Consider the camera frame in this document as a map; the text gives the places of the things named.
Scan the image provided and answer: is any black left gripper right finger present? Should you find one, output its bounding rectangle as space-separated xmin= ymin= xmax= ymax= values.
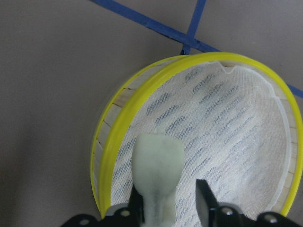
xmin=196 ymin=179 xmax=219 ymax=220

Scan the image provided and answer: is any white steamed bun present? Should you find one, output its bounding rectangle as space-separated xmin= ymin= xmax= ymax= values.
xmin=132 ymin=133 xmax=185 ymax=227

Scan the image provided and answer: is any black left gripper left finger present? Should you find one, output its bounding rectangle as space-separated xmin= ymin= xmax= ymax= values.
xmin=127 ymin=185 xmax=145 ymax=224

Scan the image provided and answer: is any middle yellow bamboo steamer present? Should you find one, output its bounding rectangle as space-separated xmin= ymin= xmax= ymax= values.
xmin=90 ymin=52 xmax=303 ymax=227

